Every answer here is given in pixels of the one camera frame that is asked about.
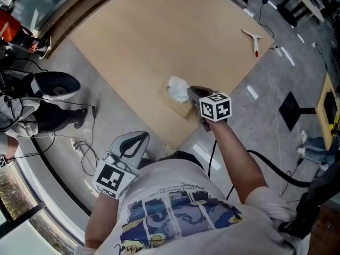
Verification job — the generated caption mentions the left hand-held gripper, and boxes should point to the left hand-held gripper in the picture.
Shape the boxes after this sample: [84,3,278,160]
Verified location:
[92,131,150,200]

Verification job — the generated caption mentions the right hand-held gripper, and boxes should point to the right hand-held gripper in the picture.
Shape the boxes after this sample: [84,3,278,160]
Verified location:
[186,85,233,132]

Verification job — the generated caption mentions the white tissue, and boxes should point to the white tissue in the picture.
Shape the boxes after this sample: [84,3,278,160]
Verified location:
[166,75,191,104]

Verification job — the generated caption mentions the tan tissue box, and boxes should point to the tan tissue box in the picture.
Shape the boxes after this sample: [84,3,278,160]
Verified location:
[156,82,200,120]

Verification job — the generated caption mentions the person's right forearm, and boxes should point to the person's right forearm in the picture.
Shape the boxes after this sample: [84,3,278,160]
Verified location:
[208,117,268,205]

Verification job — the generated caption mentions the person's left forearm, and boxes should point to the person's left forearm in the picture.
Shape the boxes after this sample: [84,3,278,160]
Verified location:
[84,189,129,250]

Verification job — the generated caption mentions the red box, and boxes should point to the red box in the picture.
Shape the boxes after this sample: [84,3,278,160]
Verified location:
[0,8,22,44]

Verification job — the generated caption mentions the white squeegee with red tip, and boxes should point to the white squeegee with red tip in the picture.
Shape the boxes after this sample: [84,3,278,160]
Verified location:
[241,28,264,59]

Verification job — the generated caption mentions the white printed t-shirt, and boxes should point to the white printed t-shirt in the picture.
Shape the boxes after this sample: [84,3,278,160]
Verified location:
[75,150,311,255]

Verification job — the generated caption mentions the white power strip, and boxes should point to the white power strip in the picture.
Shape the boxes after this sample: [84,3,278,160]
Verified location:
[268,45,284,58]

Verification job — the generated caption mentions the black square stand base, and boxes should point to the black square stand base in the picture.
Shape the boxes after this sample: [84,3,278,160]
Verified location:
[278,91,317,132]

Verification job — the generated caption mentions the dark rounded machine base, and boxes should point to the dark rounded machine base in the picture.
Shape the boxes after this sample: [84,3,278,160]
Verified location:
[31,71,81,100]

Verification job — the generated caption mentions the wooden framed table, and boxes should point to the wooden framed table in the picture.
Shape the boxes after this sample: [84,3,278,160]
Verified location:
[314,72,340,151]

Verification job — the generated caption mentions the black table stand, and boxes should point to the black table stand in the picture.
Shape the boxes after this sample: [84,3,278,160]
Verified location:
[277,0,312,28]

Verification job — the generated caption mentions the white long table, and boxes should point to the white long table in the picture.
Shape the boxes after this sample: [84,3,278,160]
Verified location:
[288,0,326,23]

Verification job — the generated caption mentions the black backpack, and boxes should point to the black backpack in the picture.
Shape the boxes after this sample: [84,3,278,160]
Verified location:
[278,165,340,240]

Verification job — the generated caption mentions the thin black floor cable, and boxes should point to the thin black floor cable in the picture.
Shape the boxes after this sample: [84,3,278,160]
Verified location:
[39,97,107,175]

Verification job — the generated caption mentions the thick black cable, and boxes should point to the thick black cable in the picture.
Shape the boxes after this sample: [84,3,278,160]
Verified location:
[208,139,312,199]

